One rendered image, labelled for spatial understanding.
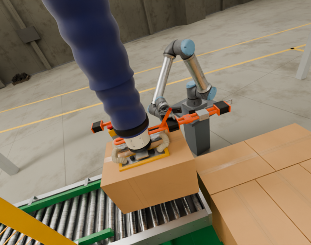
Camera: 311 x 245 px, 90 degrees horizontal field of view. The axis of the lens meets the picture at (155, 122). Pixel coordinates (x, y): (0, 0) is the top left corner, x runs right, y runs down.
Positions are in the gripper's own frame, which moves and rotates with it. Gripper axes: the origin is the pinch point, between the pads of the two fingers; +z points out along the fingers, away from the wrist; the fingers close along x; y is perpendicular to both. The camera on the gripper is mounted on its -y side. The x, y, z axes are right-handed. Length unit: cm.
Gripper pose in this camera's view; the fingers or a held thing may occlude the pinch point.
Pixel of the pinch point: (175, 122)
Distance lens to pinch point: 104.7
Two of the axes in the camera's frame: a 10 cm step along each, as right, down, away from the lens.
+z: 2.2, 5.4, -8.1
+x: -2.2, -7.8, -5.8
